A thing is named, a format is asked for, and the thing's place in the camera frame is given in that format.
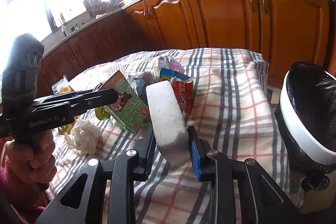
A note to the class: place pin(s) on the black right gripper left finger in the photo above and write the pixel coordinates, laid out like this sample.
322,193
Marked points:
82,199

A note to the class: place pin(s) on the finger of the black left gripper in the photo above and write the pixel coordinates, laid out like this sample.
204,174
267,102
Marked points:
73,103

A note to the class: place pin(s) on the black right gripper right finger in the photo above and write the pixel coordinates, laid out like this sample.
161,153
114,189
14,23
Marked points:
261,199

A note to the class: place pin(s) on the white foam block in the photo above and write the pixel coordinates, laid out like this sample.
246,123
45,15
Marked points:
169,126

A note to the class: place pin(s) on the white trash bin black liner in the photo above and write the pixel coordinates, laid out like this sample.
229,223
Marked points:
306,119

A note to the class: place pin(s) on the wooden lower kitchen cabinets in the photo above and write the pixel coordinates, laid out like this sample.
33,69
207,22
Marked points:
283,31

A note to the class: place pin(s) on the person's left hand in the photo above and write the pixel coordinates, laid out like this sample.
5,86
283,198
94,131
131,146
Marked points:
32,165

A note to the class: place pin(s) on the yellow white plastic wrapper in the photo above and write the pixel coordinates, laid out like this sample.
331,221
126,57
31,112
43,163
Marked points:
62,86

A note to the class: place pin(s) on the crumpled white tissue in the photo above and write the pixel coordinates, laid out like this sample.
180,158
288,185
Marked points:
83,137

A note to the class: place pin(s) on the green milk carton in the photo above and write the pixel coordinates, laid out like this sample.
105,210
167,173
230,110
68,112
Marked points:
127,109

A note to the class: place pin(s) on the pink crumpled wrapper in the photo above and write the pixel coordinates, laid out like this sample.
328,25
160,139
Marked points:
172,64

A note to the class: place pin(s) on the plaid tablecloth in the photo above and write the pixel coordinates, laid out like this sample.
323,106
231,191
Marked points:
230,111

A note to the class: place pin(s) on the red snack wrapper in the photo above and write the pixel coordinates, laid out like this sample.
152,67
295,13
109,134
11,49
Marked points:
183,87

